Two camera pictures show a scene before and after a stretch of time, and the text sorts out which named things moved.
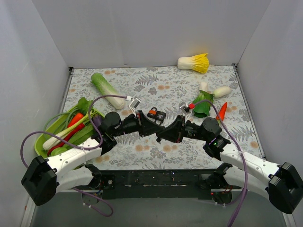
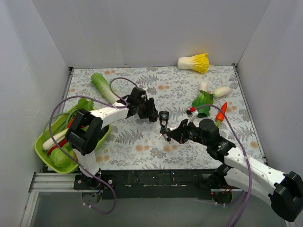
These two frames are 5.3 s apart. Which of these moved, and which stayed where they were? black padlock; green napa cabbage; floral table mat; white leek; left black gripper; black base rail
Moved: black padlock; left black gripper
Stayed: black base rail; white leek; green napa cabbage; floral table mat
